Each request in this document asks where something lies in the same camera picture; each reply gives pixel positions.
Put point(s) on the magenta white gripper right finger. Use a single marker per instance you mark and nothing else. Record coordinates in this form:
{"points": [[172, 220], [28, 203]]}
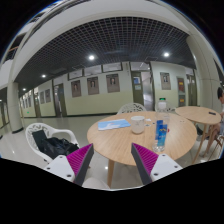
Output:
{"points": [[152, 166]]}

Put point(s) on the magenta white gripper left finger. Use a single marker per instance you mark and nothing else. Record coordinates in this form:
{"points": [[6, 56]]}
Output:
{"points": [[74, 166]]}

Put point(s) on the clear water bottle blue label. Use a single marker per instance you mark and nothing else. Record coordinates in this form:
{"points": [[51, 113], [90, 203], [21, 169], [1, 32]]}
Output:
{"points": [[161, 126]]}

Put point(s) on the black bag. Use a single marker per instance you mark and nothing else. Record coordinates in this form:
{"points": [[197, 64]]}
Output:
{"points": [[53, 146]]}

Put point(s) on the white ceramic mug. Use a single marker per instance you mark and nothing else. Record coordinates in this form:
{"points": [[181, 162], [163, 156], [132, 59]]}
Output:
{"points": [[137, 124]]}

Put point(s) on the round wooden table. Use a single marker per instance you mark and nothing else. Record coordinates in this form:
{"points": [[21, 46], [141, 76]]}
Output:
{"points": [[115, 144], [200, 115]]}

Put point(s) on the white plastic chair left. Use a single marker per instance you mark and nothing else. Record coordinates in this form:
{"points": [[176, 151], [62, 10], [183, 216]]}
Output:
{"points": [[49, 132]]}

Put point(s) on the blue booklet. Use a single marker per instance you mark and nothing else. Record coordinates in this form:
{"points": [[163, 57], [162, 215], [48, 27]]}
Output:
{"points": [[113, 124]]}

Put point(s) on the white plastic chair behind table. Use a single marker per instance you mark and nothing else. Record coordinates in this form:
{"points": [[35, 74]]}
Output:
{"points": [[131, 107]]}

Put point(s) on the framed portrait poster left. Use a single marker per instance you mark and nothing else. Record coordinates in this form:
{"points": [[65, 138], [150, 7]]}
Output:
{"points": [[93, 87]]}

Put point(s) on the framed portrait poster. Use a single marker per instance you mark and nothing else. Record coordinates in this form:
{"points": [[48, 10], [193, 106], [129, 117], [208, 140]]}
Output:
{"points": [[113, 83], [165, 81], [93, 87]]}

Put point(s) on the framed portrait poster right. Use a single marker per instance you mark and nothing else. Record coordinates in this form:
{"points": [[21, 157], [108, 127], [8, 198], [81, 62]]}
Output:
{"points": [[165, 81]]}

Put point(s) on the framed portrait poster centre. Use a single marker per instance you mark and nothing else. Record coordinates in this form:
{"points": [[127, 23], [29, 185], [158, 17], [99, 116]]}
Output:
{"points": [[113, 83]]}

